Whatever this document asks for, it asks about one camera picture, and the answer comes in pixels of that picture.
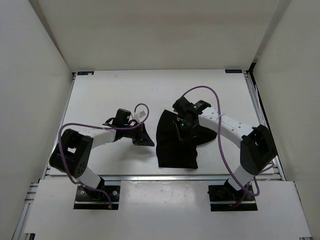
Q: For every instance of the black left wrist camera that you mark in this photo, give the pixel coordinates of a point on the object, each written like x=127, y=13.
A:
x=121, y=119

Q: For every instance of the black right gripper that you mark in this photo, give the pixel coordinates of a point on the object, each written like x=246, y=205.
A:
x=182, y=135

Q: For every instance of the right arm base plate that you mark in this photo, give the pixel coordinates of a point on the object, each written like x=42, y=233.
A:
x=224, y=200

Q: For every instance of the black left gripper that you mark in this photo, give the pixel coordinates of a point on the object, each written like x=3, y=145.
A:
x=142, y=138

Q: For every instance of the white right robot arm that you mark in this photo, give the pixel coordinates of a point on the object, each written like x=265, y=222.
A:
x=256, y=144

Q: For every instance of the blue left table label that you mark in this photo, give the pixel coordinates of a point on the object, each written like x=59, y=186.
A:
x=85, y=73

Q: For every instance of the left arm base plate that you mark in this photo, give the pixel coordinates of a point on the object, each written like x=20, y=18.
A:
x=92, y=200

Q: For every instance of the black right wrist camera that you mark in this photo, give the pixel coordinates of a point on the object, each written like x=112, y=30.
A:
x=181, y=105

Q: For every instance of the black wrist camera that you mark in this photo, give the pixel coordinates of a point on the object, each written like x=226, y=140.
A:
x=121, y=119
x=181, y=105

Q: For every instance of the blue table label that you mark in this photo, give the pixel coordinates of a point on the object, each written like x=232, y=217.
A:
x=85, y=73
x=233, y=71

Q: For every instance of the white front cover board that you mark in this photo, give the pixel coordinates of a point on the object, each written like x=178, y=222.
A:
x=172, y=210

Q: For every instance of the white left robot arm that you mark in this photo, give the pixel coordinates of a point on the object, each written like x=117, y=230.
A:
x=76, y=141

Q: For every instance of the blue right table label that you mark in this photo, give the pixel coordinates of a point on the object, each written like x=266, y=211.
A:
x=233, y=71

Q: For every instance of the black skirt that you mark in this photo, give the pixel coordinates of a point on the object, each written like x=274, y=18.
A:
x=170, y=152

